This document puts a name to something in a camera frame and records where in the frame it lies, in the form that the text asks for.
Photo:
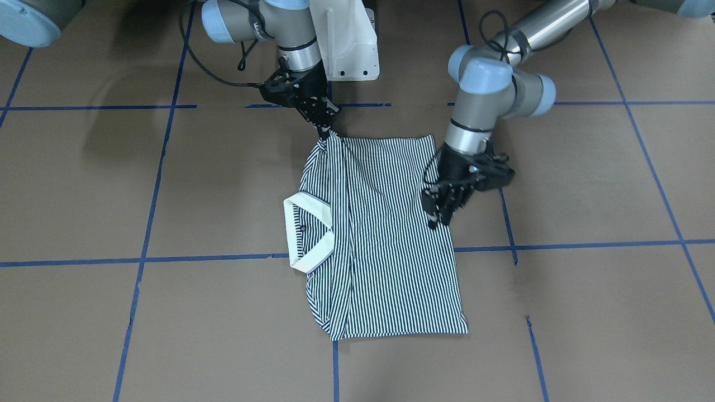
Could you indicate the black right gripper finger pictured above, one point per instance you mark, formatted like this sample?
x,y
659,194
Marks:
x,y
324,131

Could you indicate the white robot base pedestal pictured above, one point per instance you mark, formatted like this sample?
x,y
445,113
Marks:
x,y
348,40

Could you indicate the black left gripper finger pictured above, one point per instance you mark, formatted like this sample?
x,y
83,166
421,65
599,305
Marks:
x,y
449,202
430,205

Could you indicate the navy white striped polo shirt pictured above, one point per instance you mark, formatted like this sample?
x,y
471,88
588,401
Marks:
x,y
356,228

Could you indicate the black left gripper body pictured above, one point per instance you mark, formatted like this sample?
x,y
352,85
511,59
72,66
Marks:
x,y
453,166

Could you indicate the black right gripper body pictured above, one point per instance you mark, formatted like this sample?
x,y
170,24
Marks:
x,y
314,89

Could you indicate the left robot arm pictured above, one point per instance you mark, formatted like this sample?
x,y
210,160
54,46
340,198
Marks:
x,y
492,88

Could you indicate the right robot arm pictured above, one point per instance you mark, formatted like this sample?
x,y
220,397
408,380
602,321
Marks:
x,y
288,23

